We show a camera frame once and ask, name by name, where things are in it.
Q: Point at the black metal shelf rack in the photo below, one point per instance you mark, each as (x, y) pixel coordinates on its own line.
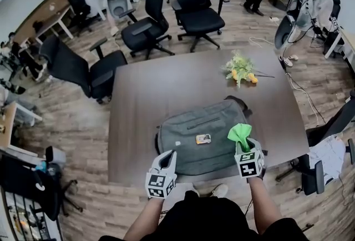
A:
(27, 220)

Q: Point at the artificial yellow flower bouquet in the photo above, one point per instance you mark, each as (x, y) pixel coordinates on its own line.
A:
(240, 66)

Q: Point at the person's right white shoe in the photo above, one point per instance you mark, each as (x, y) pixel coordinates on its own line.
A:
(219, 190)

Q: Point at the person's right forearm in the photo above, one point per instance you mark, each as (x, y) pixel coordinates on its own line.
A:
(263, 203)

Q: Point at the person's black clothing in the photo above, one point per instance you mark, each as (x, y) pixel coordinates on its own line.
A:
(205, 220)

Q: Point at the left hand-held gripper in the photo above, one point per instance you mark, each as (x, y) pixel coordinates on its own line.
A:
(159, 184)

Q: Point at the black mesh office chair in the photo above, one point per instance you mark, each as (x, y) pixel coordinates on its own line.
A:
(199, 20)

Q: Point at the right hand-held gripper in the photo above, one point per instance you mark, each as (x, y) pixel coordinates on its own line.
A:
(248, 165)

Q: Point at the grey waste bin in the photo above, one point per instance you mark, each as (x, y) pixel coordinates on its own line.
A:
(58, 158)

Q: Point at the white power strip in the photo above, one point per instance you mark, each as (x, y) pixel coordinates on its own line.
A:
(274, 19)

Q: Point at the white checked garment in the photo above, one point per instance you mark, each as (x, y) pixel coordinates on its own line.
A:
(328, 156)

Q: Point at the person's left forearm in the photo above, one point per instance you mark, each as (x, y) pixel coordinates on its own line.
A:
(144, 220)

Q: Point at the wooden desk white legs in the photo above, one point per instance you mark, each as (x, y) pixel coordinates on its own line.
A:
(52, 22)
(5, 123)

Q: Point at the small shiny packet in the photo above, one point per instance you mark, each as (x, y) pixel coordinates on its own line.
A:
(203, 139)

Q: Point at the green cloth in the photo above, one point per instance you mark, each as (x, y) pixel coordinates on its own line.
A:
(240, 133)

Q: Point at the grey fabric backpack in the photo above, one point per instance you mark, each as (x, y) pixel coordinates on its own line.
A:
(202, 159)

